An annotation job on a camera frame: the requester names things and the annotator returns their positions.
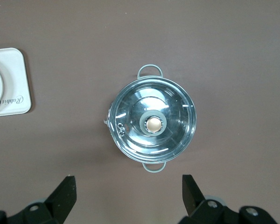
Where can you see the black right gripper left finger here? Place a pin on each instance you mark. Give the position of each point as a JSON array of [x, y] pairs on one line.
[[58, 200]]

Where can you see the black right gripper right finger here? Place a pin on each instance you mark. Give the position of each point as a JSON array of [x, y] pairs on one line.
[[196, 203]]

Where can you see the glass pot lid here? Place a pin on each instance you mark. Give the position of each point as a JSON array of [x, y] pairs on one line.
[[175, 116]]

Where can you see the cream rabbit print tray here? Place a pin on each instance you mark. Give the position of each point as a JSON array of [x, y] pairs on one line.
[[16, 77]]

